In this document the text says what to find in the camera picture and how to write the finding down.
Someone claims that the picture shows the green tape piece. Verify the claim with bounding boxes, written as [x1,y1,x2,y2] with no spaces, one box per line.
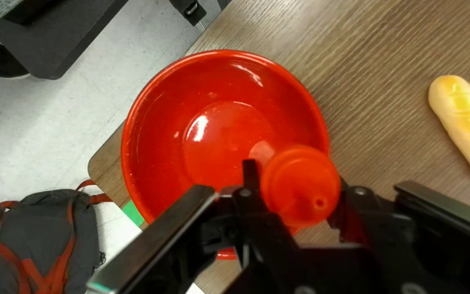
[119,199,149,229]

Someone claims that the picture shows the toy bread loaf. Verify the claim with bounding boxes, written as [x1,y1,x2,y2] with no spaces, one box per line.
[426,74,470,190]

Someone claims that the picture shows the red plastic bowl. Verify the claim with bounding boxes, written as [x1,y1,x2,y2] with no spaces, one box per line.
[119,49,333,261]

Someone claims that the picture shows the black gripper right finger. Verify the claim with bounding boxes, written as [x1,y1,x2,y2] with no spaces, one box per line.
[328,181,428,294]

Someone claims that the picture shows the grey backpack with red straps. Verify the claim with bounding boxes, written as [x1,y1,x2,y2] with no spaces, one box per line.
[0,180,116,294]

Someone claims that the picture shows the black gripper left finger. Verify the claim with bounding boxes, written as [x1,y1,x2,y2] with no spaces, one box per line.
[232,159,309,294]

